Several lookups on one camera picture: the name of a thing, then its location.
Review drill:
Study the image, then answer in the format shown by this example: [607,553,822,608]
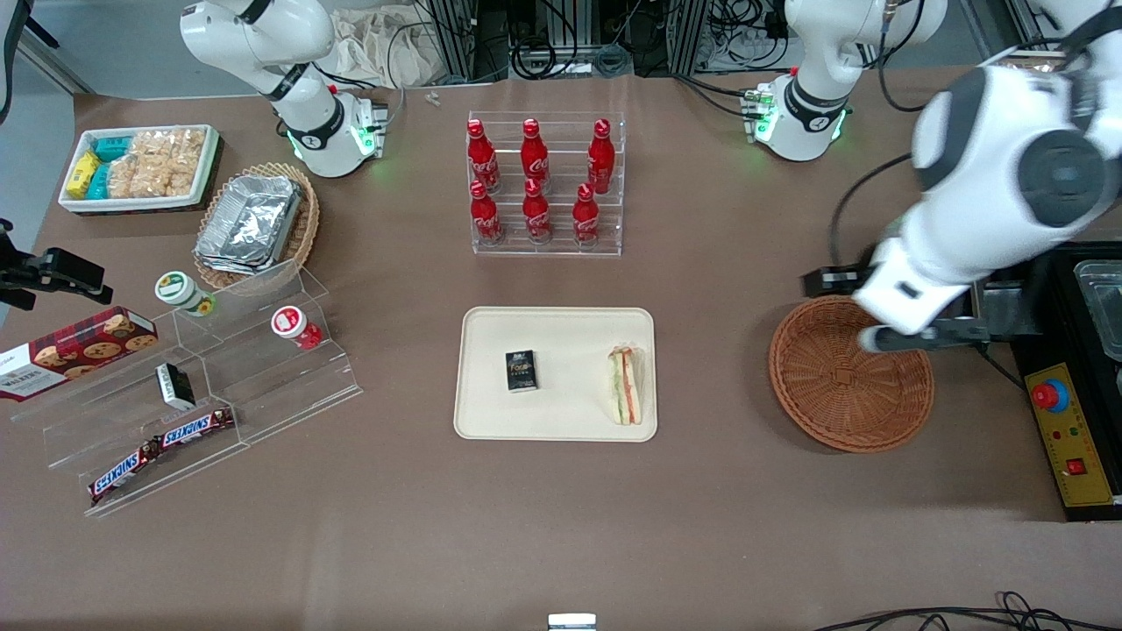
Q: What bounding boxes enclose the black coiled cable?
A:
[511,31,559,82]

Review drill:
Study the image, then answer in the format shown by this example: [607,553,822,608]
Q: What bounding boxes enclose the yellow emergency stop box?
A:
[1024,362,1117,510]

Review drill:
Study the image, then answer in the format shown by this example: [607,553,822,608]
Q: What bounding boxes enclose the beige cloth bag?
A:
[327,7,441,89]

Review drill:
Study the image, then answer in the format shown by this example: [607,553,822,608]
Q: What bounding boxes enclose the black equipment base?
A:
[973,241,1122,523]

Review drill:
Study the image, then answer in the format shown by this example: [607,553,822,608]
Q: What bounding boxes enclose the red cola bottle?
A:
[521,118,551,190]
[469,181,505,246]
[572,182,602,248]
[522,179,553,244]
[587,118,616,195]
[466,119,502,194]

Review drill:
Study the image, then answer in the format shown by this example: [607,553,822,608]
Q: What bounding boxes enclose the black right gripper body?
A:
[0,219,40,312]

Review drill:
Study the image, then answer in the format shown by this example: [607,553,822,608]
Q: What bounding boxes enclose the black white-edged small box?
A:
[155,362,197,412]

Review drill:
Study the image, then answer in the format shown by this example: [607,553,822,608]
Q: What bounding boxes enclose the aluminium frame post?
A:
[664,0,709,77]
[428,0,480,86]

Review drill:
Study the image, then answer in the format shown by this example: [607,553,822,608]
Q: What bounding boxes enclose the black floor cable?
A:
[811,592,1122,631]

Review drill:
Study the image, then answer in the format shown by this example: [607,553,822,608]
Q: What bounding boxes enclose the black base cable bundle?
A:
[673,74,765,120]

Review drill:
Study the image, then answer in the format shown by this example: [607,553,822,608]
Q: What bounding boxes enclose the clear acrylic bottle rack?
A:
[467,110,628,258]

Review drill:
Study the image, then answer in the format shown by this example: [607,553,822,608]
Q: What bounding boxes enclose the clear rice cracker bag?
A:
[106,154,202,200]
[130,128,208,167]

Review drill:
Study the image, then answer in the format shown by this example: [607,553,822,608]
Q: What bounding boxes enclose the black gold-print small box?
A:
[504,350,539,393]

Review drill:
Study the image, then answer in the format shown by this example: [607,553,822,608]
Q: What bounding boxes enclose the green-lid white cup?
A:
[155,271,217,318]

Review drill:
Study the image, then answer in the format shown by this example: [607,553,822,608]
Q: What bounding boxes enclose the clear plastic container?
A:
[1074,260,1122,363]

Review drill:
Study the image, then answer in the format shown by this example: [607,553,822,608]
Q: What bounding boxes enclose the brown round wicker basket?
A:
[769,295,935,454]

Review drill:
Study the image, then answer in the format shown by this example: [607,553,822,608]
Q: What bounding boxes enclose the snickers chocolate bar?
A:
[158,407,237,450]
[88,438,167,506]

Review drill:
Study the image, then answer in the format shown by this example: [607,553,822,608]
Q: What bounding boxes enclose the red tartan cookie box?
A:
[0,306,160,402]

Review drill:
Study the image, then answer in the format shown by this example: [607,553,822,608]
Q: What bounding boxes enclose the triangular sandwich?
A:
[607,345,648,427]

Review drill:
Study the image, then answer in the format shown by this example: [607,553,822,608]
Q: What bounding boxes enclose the cream rectangular tray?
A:
[453,306,658,443]

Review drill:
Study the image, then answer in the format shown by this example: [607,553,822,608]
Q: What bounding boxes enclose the silver foil tray stack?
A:
[194,174,304,276]

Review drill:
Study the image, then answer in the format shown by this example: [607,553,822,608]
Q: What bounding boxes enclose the black stand pole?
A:
[0,0,60,125]

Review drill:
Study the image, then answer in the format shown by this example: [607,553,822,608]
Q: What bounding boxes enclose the red-lid cup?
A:
[271,305,323,351]

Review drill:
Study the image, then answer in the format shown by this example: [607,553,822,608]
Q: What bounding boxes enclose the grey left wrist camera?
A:
[859,319,992,354]

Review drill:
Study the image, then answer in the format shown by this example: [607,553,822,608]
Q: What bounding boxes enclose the white rectangular snack bin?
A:
[58,124,221,215]

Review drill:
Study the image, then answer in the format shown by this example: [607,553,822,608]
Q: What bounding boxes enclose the tan oval wicker basket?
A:
[195,162,321,292]

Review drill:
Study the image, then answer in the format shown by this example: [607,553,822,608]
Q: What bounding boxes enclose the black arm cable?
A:
[827,152,917,274]

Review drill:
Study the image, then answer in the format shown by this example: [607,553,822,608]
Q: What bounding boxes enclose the yellow snack packet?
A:
[66,151,103,200]

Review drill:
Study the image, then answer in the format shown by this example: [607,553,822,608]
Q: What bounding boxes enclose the clear acrylic stepped shelf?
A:
[11,259,364,518]

